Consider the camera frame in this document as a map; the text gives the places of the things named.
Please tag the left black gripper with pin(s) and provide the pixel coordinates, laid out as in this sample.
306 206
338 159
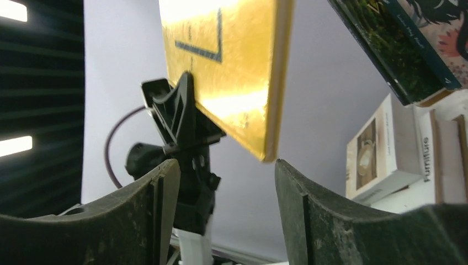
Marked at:
182 126

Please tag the green alice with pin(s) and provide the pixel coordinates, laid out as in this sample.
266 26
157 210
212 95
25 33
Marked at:
408 64

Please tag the yellow book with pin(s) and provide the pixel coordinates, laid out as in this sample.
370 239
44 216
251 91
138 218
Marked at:
238 53

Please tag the floral little women book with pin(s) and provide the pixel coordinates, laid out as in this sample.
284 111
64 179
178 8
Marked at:
438 31

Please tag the white furniture book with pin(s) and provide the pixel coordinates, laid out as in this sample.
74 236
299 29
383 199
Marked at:
401 160

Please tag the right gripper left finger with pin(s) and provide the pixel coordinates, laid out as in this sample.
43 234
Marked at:
132 225

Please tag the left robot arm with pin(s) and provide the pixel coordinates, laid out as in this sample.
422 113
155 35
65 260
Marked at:
196 197

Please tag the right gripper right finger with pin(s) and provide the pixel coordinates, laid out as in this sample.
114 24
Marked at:
322 227

